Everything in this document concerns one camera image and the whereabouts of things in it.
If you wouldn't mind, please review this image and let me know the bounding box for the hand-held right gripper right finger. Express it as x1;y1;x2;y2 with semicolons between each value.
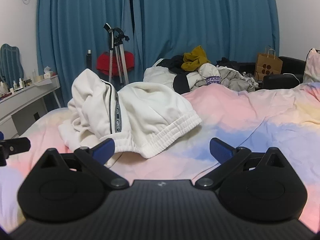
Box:
194;137;293;190

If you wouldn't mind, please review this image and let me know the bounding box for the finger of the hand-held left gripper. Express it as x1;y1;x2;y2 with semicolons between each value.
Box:
0;131;31;167

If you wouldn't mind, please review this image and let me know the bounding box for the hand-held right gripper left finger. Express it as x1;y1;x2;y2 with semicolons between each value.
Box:
32;138;130;189

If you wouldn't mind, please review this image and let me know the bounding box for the white zip hoodie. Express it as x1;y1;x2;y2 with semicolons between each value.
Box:
58;68;202;167

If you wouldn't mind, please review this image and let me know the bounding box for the pile of clothes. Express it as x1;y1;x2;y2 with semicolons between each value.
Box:
143;59;222;93

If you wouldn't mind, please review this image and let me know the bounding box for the pastel bed blanket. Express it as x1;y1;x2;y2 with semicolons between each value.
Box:
0;81;320;233

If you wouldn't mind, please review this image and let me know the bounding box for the white dressing table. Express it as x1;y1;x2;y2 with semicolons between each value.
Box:
0;74;62;140

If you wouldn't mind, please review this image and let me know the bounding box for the row of cosmetic bottles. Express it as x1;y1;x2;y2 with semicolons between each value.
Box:
0;78;33;98

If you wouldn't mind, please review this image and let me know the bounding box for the grey crumpled garment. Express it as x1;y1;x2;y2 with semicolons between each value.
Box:
217;65;256;92

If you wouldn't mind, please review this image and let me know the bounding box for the red cloth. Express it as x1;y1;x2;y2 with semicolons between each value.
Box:
96;51;135;76

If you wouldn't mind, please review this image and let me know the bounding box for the dark garment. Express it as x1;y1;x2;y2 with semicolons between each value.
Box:
216;57;257;73

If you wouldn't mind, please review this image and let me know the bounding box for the garment steamer stand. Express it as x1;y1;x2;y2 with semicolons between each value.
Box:
104;22;130;87

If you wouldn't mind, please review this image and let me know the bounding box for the mustard yellow garment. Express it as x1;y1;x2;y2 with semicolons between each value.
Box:
181;45;212;72

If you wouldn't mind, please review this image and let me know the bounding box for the black sofa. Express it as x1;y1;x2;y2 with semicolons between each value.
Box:
262;56;307;89

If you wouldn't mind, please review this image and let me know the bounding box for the black garment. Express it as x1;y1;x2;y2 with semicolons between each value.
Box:
157;55;191;75

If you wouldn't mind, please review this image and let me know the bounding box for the brown paper bag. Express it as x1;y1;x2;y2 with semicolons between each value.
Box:
254;46;283;81

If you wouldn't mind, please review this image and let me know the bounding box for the pastel pillow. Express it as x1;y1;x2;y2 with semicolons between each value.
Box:
303;47;320;83

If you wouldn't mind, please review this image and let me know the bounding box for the blue curtain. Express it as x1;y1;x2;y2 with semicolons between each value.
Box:
36;0;280;109

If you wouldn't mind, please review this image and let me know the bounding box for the blue wavy frame mirror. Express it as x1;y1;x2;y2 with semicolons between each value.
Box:
0;44;25;80

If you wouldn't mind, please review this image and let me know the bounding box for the white cable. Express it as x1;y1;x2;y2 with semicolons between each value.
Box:
282;73;300;83

